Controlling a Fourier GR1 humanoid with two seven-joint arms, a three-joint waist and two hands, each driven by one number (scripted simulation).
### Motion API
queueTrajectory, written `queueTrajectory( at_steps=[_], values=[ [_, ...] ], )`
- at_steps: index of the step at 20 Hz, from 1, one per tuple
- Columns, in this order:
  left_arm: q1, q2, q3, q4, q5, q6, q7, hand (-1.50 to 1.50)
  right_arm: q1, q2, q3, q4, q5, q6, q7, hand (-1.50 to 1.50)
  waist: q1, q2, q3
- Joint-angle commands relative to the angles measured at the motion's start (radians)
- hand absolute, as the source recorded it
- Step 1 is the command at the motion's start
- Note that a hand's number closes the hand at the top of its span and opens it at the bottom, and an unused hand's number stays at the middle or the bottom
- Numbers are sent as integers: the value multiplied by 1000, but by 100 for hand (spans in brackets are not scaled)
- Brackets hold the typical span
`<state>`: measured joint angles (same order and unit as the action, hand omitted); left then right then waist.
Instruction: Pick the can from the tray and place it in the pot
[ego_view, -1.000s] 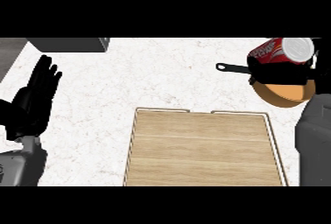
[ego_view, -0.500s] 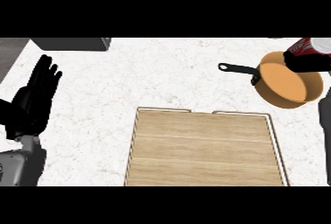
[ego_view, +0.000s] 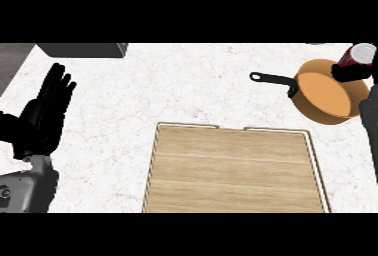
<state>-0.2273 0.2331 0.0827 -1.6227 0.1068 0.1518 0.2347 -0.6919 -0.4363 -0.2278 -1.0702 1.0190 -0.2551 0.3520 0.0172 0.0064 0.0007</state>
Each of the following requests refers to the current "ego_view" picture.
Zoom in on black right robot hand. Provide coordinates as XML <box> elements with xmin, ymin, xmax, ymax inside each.
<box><xmin>329</xmin><ymin>59</ymin><xmax>378</xmax><ymax>101</ymax></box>

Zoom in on pale grey appliance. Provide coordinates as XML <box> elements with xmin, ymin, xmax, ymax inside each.
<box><xmin>0</xmin><ymin>43</ymin><xmax>37</xmax><ymax>98</ymax></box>

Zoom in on dark grey appliance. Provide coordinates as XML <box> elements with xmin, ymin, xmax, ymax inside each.
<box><xmin>36</xmin><ymin>43</ymin><xmax>130</xmax><ymax>60</ymax></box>

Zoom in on wooden tray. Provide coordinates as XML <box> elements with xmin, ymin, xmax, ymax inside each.
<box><xmin>140</xmin><ymin>121</ymin><xmax>332</xmax><ymax>214</ymax></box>

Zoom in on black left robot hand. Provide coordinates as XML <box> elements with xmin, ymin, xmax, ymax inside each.
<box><xmin>0</xmin><ymin>62</ymin><xmax>78</xmax><ymax>161</ymax></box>

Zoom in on orange pot with black handle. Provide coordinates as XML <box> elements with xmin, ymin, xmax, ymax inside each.
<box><xmin>248</xmin><ymin>58</ymin><xmax>371</xmax><ymax>126</ymax></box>

